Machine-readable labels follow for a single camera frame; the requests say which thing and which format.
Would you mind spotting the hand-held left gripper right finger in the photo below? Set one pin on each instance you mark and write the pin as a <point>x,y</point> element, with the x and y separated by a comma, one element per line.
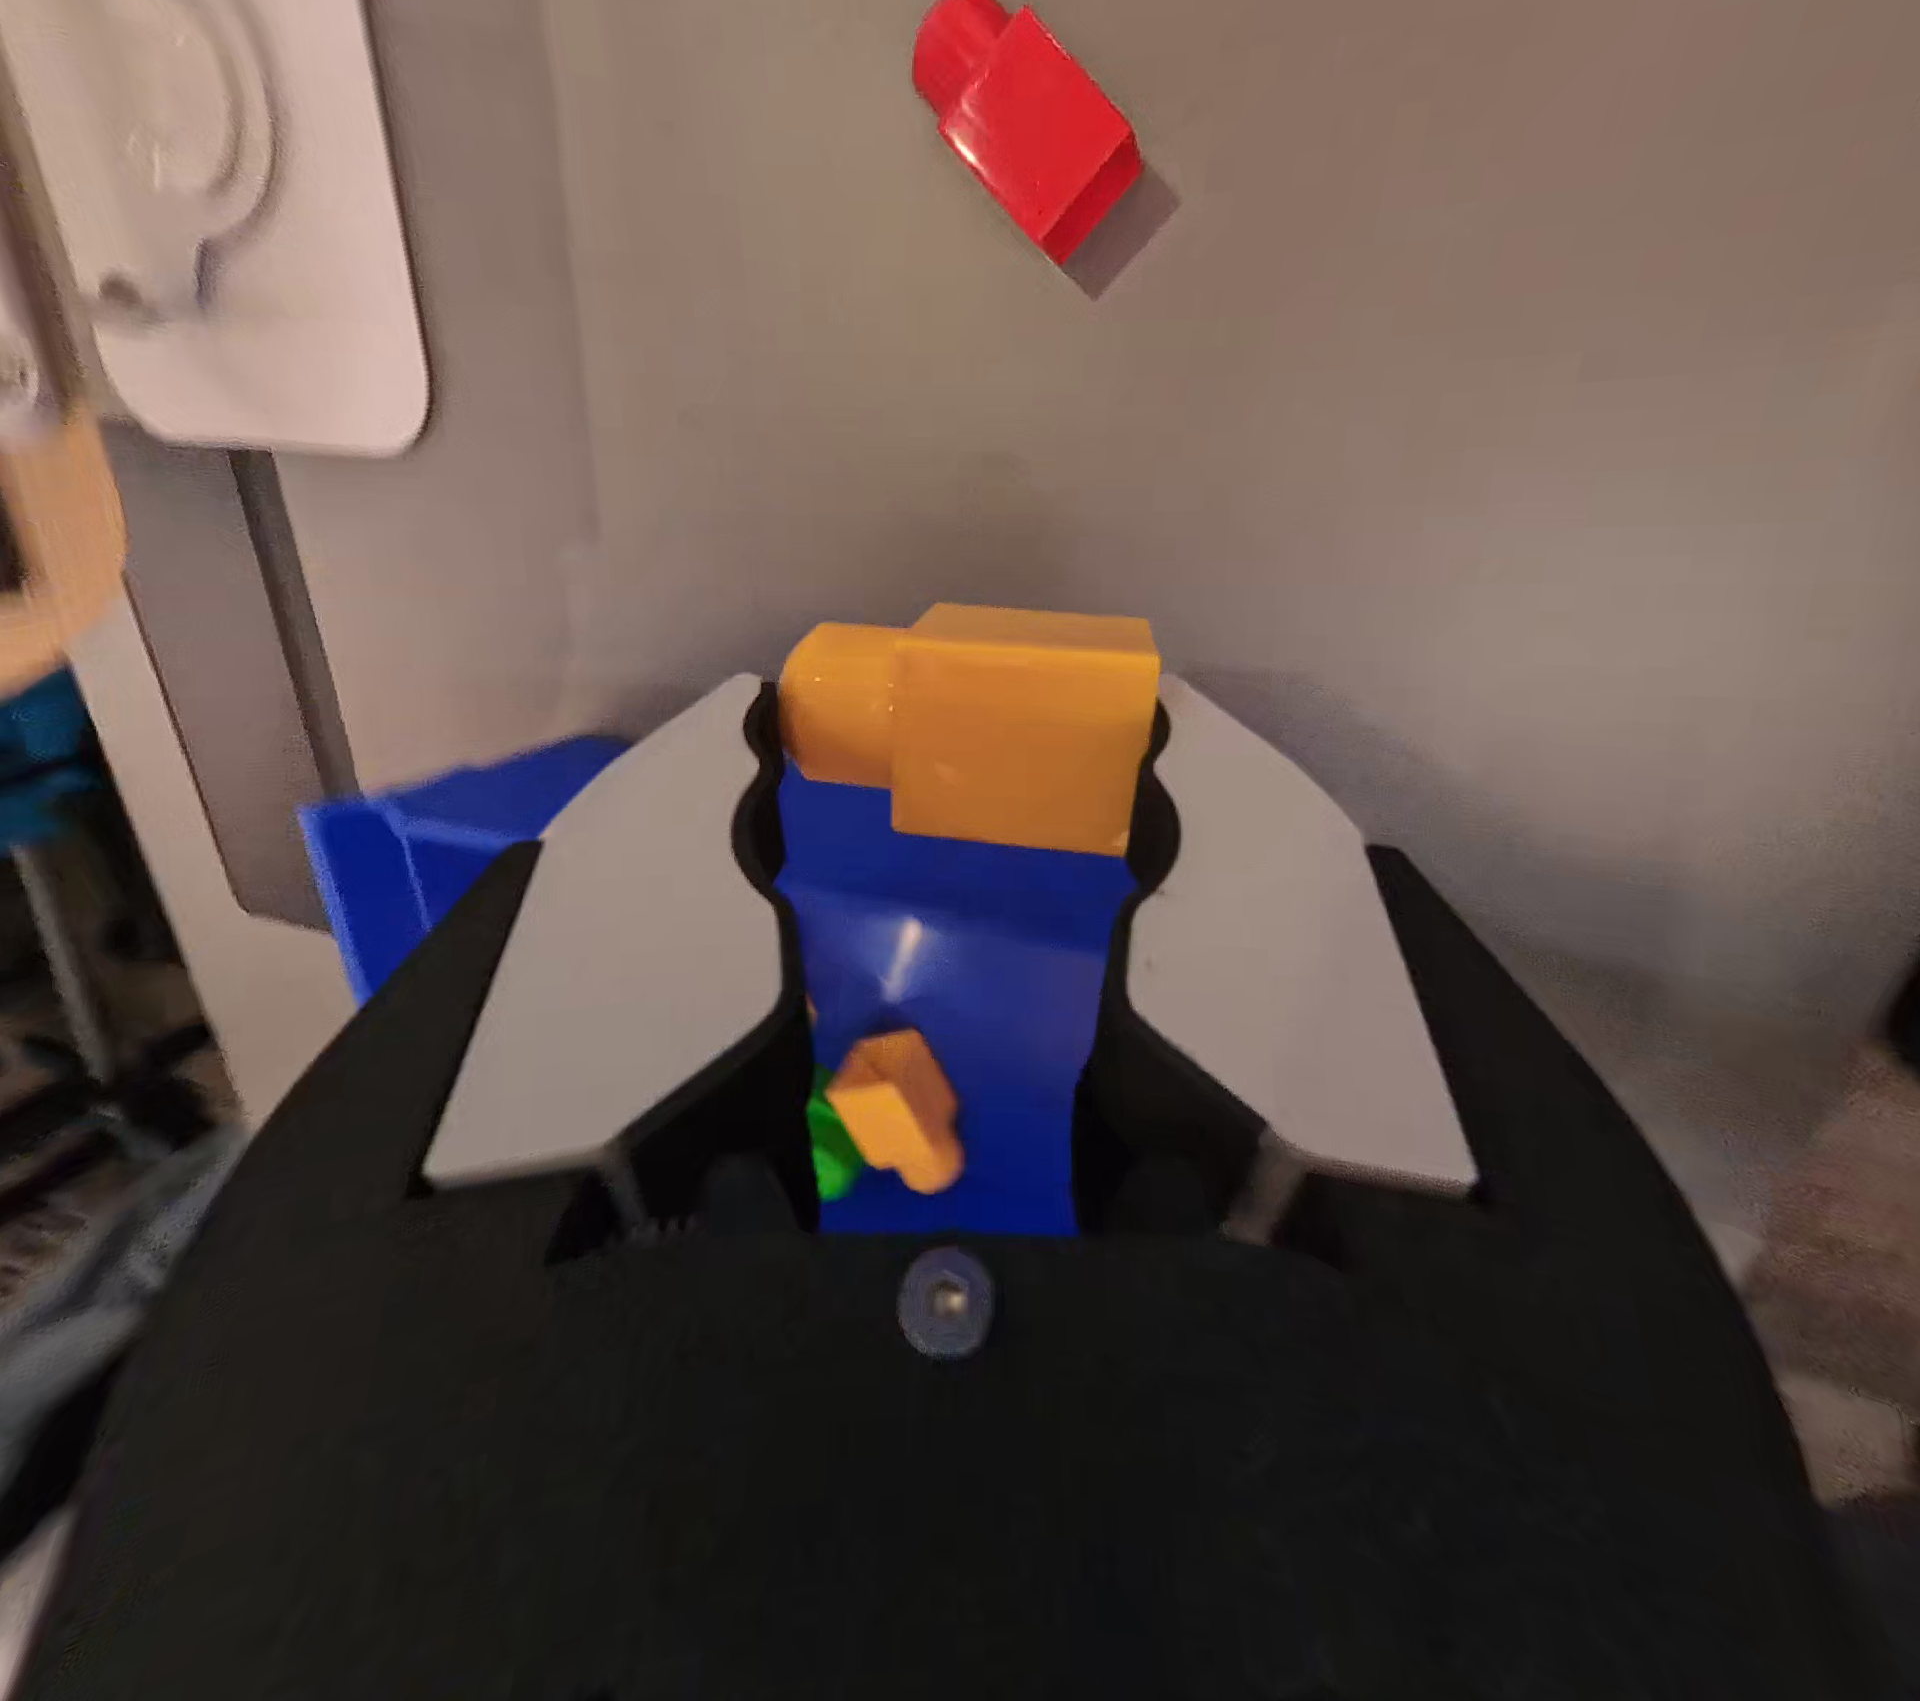
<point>1292,983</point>

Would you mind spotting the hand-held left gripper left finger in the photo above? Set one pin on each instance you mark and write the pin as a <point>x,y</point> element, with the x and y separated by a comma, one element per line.
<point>599,983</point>

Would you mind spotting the blue plastic bin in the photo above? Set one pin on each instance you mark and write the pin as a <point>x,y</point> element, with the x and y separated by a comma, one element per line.
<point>960,950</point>

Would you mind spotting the orange one-stud block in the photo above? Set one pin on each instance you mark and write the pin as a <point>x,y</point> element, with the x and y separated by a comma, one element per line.
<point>1018,740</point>

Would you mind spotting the red one-stud block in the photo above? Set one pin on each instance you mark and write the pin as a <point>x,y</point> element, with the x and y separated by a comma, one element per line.
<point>1034,125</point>

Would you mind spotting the grey desk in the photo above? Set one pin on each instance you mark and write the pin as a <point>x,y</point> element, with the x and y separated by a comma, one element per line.
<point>1424,456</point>

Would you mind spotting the green block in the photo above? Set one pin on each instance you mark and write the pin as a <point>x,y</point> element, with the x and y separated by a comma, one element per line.
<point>830,1156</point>

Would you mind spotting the white tilting stand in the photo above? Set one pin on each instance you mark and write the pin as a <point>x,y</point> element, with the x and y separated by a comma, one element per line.
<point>332,231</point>

